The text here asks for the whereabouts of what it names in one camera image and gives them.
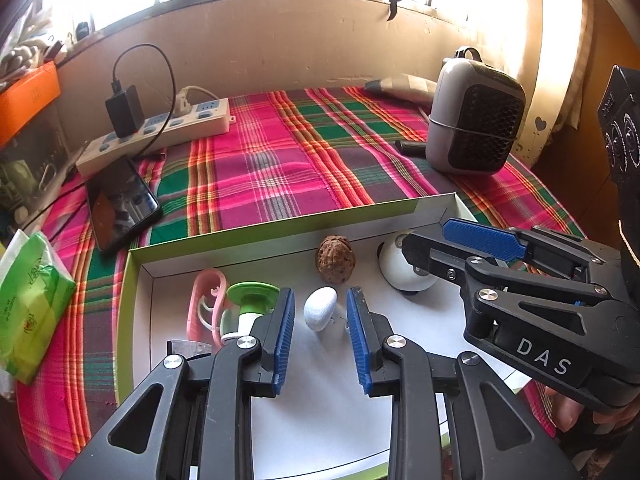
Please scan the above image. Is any glass tank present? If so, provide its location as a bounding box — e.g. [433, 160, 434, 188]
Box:
[0, 105, 71, 221]

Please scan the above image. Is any black charger cable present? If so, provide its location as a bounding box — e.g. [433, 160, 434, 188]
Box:
[112, 44, 177, 158]

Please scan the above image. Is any white gloves bundle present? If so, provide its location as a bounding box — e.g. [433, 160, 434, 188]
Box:
[0, 5, 66, 81]

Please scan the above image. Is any beige striped pouch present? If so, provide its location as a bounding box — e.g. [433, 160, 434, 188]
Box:
[364, 74, 438, 103]

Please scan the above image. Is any orange box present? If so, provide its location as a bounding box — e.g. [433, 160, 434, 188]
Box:
[0, 62, 62, 148]

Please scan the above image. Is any white egg-shaped charm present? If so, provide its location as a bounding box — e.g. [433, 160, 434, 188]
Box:
[303, 286, 338, 332]

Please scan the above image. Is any green tissue pack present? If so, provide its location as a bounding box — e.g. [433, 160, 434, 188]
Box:
[0, 229, 77, 386]

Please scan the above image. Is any grey portable heater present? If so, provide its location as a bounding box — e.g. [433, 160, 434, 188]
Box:
[426, 46, 527, 177]

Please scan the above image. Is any heart print curtain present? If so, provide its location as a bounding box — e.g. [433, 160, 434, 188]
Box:
[520, 0, 601, 161]

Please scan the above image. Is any person's right hand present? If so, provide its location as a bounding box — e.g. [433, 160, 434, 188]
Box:
[542, 385, 586, 433]

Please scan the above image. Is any black rectangular lighter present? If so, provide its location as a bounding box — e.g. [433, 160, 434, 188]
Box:
[167, 339, 213, 361]

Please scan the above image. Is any brown walnut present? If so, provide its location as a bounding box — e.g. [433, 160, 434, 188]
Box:
[315, 235, 357, 285]

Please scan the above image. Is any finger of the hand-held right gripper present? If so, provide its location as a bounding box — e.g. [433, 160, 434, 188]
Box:
[442, 217, 618, 286]
[402, 231, 626, 333]

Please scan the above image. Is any black charger adapter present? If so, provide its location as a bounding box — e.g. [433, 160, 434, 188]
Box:
[105, 80, 146, 138]

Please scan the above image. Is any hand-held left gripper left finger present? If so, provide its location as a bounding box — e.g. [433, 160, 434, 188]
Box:
[60, 287, 296, 480]

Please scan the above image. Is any plaid blanket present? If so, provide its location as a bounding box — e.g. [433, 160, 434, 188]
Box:
[15, 85, 586, 461]

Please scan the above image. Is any white power strip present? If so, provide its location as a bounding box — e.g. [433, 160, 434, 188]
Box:
[75, 97, 237, 178]

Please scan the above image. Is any green white suction holder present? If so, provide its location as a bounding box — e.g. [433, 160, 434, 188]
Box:
[220, 281, 281, 346]

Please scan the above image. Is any white panda toy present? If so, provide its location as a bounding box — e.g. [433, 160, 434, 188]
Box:
[377, 230, 438, 295]

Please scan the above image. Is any pink ear hook clip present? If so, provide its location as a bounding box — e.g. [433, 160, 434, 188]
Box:
[187, 268, 231, 351]

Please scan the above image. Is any white plug with cable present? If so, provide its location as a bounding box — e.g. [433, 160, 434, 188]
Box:
[176, 85, 221, 116]

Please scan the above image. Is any black smartphone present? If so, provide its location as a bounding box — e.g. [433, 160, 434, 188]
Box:
[85, 156, 163, 253]

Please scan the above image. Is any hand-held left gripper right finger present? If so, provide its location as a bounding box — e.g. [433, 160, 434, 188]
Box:
[346, 287, 581, 480]

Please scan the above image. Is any white cardboard box green rim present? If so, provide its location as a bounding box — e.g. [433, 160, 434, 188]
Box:
[115, 192, 528, 480]

